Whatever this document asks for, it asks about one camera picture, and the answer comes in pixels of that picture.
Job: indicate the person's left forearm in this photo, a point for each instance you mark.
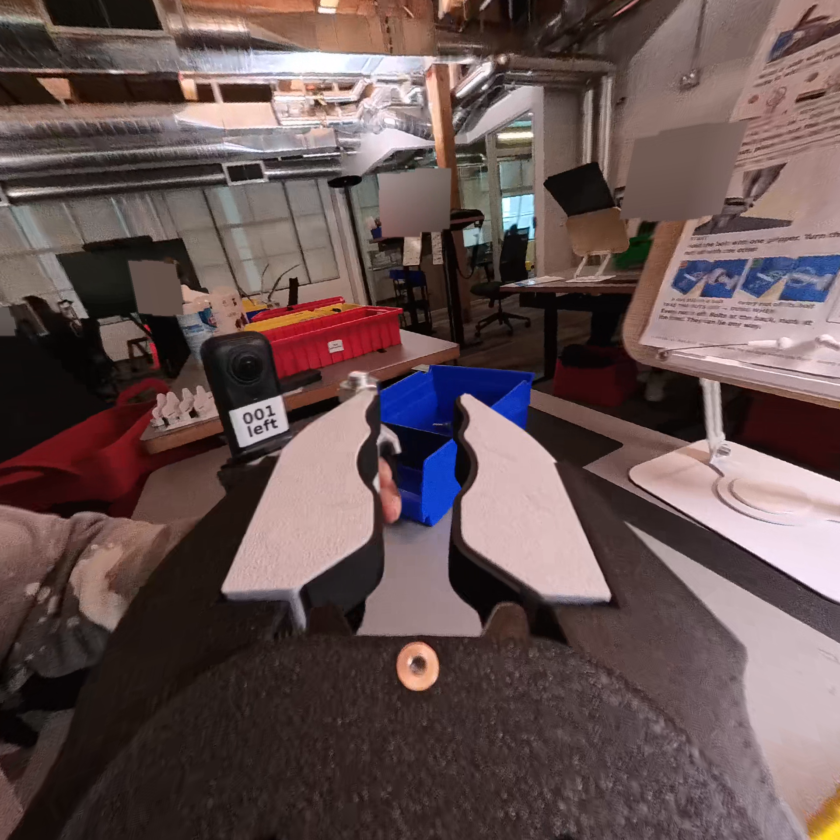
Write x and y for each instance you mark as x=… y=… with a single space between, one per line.
x=79 y=577

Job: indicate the white carton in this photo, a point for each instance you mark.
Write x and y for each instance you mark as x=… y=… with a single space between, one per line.
x=226 y=308

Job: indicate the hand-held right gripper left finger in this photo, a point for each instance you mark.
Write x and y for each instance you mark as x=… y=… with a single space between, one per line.
x=315 y=512

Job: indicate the red plastic crate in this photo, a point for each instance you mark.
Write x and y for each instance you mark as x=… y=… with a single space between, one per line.
x=341 y=348

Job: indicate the red plastic tray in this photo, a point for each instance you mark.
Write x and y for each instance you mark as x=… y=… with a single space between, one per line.
x=295 y=307

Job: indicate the white wipes canister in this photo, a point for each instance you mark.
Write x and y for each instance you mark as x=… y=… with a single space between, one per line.
x=197 y=328

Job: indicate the red ottoman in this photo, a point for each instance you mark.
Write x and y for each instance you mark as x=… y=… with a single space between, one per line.
x=590 y=380

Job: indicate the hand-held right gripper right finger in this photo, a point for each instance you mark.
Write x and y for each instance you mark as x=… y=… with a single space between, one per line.
x=518 y=518

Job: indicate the black floor lamp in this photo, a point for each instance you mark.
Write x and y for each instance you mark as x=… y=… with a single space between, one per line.
x=351 y=229

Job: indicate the wooden board on white stand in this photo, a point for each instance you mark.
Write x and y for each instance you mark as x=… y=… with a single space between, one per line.
x=594 y=223

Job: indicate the small green bin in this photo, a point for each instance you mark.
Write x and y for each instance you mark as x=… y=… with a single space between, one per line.
x=640 y=246

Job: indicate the red tote bag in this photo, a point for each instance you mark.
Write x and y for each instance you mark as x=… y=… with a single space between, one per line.
x=65 y=459

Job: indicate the person's left hand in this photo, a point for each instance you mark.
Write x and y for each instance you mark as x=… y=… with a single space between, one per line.
x=392 y=499

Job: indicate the storage shelf with blue bins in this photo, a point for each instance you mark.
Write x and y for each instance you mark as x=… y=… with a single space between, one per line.
x=410 y=289

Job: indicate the silver hex nut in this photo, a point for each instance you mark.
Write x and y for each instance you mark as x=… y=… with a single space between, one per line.
x=351 y=392

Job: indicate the black bin divider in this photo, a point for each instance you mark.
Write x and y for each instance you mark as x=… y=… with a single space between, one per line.
x=420 y=453

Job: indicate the rack of white printed parts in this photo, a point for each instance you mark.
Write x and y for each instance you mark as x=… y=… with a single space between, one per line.
x=184 y=407

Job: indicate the silver ventilation duct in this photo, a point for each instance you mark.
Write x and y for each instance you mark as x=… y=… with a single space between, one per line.
x=131 y=124

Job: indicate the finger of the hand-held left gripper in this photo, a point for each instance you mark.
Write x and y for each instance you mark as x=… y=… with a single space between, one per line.
x=390 y=443

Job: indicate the wooden support post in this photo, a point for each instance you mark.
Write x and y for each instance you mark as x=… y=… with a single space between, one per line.
x=446 y=118

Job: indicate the yellow plastic tray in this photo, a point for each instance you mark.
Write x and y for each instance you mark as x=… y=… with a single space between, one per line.
x=275 y=323

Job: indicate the wooden office desk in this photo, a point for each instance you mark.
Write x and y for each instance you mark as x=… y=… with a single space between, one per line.
x=564 y=285

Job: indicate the black monitor on stand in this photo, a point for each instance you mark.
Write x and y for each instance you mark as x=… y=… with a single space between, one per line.
x=98 y=275

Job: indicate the black office chair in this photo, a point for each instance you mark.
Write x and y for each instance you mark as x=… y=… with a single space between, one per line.
x=505 y=262

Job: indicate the blue plastic bin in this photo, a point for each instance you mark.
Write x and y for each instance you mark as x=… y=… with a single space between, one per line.
x=485 y=400

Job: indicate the yellow plastic bin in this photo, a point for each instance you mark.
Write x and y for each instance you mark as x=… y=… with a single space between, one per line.
x=827 y=823

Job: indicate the printed instruction sheet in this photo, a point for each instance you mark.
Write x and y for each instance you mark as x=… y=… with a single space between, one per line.
x=754 y=282

